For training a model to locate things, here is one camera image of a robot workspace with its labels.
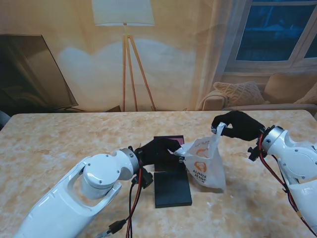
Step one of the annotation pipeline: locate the tripod floor lamp white shade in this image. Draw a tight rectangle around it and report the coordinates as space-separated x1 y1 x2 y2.
91 0 157 112

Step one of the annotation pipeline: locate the black gift box pink inside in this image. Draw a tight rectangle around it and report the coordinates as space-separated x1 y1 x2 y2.
153 135 186 172

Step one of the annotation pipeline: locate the white plastic bag orange logo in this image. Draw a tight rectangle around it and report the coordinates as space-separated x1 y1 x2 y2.
173 121 226 191

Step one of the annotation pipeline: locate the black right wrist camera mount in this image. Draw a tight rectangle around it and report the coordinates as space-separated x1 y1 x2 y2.
248 145 263 162

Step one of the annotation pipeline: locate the dark grey chair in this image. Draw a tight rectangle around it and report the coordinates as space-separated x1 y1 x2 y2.
0 110 11 131

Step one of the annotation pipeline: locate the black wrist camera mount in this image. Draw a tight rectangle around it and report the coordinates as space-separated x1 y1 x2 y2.
133 171 154 190
248 145 263 162

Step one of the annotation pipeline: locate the black gift box lid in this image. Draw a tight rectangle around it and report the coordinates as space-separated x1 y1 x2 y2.
153 171 193 209

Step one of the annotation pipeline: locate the plain beige pillow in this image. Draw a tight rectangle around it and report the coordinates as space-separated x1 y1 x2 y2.
263 71 317 104

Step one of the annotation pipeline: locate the red black right arm cable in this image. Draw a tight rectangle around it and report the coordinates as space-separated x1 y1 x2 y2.
257 133 317 236

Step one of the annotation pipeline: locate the sheer cream curtain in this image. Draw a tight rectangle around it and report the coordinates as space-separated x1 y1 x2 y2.
190 0 251 111

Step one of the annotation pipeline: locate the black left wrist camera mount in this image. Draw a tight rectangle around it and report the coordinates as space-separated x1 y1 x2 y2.
133 171 154 190

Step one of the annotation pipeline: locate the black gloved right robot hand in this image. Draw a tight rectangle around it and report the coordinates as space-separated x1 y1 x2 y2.
211 111 265 141

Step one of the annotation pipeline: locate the white framed window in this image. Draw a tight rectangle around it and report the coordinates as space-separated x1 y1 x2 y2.
224 0 317 75

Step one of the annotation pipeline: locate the cream knitted pillow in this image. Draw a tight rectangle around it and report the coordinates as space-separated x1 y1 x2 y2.
213 81 265 106
294 83 317 105

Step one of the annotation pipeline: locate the grey cable with black plug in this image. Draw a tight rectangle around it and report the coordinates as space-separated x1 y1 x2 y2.
98 219 127 238

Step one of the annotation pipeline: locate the beige sofa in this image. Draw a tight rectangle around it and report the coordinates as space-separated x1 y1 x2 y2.
198 83 317 111

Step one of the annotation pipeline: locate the red black left arm cable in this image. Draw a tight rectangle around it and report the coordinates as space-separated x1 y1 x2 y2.
125 158 145 238

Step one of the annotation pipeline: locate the red black arm cable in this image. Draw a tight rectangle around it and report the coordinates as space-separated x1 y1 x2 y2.
125 158 145 238
257 133 317 236

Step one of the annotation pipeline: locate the dark flat television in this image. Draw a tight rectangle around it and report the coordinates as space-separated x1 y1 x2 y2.
0 34 79 112

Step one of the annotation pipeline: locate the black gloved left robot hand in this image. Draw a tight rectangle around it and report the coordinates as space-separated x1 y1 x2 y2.
135 138 186 172

